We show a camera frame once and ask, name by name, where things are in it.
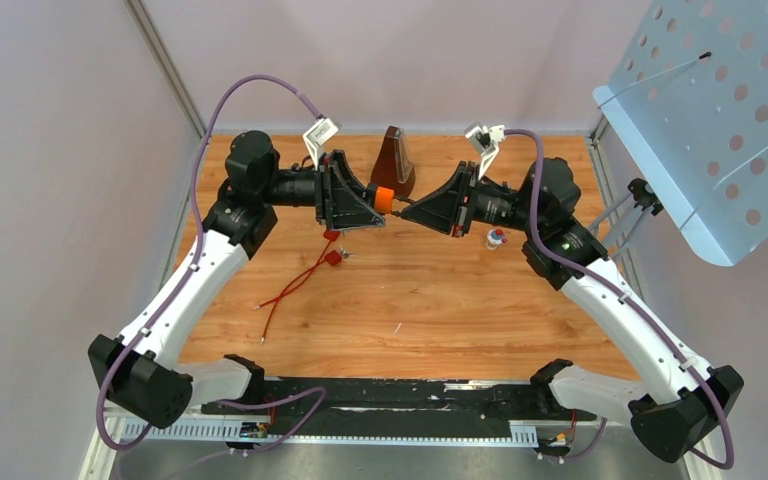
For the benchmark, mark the orange black padlock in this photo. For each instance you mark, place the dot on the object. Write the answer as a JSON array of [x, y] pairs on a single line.
[[382, 199]]

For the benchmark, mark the red cable lock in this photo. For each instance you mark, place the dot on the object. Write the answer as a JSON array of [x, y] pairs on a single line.
[[273, 307], [331, 235]]

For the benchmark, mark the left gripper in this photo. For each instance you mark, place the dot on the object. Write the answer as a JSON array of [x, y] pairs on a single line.
[[350, 210]]

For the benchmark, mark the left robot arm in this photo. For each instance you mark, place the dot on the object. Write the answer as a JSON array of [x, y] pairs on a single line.
[[138, 370]]

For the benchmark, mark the red cable lock lower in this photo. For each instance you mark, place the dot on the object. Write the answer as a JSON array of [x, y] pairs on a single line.
[[273, 307]]

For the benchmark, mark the blue perforated metal stand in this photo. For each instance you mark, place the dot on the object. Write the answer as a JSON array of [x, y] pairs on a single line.
[[689, 101]]

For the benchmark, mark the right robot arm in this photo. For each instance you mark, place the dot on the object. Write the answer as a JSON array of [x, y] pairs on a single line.
[[679, 397]]

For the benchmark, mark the brown wooden metronome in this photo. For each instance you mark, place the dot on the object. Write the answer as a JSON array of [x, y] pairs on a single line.
[[393, 167]]

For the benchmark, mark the red cable lock upper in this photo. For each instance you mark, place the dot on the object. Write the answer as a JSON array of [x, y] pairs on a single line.
[[331, 235]]

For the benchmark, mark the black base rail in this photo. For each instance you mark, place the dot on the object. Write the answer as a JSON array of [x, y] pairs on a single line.
[[417, 408]]

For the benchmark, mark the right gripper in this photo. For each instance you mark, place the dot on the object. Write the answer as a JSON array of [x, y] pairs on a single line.
[[443, 208]]

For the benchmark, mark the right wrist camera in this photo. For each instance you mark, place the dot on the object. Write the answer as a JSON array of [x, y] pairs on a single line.
[[486, 141]]

